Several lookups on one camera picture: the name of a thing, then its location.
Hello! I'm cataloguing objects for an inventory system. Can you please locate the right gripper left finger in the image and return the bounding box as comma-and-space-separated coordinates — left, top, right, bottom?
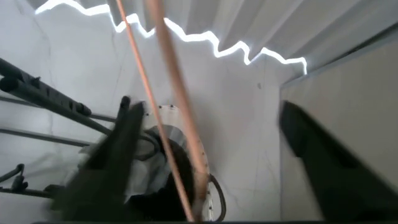
50, 101, 147, 222

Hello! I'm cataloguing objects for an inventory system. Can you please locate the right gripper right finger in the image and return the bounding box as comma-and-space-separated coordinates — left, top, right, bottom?
277, 100, 398, 223

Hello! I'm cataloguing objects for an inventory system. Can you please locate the pink clothes hanger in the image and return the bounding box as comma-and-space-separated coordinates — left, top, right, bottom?
114, 0, 210, 222

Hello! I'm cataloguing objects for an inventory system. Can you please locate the white laundry basket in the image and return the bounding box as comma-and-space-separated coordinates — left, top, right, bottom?
123, 104, 228, 222

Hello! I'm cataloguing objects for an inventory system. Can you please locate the black clothes rack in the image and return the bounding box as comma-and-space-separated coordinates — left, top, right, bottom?
0, 57, 131, 147

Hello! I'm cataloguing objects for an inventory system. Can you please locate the pale grey garment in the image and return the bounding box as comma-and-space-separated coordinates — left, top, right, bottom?
77, 144, 172, 205

